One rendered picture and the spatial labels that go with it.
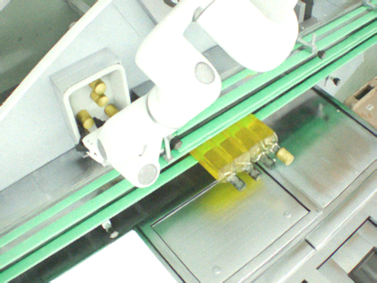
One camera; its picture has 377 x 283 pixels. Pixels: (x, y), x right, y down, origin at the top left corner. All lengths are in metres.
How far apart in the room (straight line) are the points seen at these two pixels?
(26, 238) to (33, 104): 0.36
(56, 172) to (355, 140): 1.05
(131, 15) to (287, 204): 0.73
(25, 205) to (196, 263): 0.51
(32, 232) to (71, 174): 0.20
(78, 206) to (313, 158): 0.82
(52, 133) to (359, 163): 1.03
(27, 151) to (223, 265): 0.63
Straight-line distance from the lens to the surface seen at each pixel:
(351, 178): 1.45
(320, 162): 1.45
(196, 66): 0.61
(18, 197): 1.17
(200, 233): 1.22
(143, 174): 0.87
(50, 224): 1.11
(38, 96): 1.06
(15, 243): 1.13
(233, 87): 1.22
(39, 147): 1.17
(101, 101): 1.08
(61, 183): 1.15
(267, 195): 1.30
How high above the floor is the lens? 1.57
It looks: 32 degrees down
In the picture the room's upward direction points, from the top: 134 degrees clockwise
